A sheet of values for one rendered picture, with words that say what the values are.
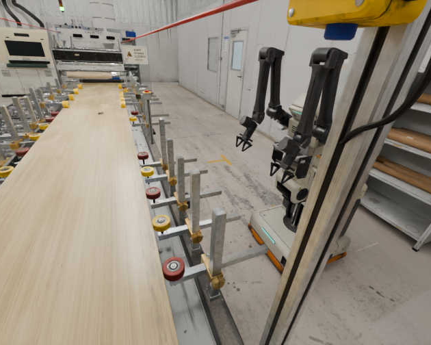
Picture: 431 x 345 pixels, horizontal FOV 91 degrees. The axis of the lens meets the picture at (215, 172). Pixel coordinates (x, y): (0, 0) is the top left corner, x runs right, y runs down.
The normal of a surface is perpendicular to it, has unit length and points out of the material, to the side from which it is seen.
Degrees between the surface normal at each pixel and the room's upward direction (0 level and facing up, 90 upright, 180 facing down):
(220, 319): 0
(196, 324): 0
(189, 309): 0
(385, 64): 90
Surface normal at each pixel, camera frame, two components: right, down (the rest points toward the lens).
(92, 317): 0.05, -0.87
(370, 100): -0.92, 0.15
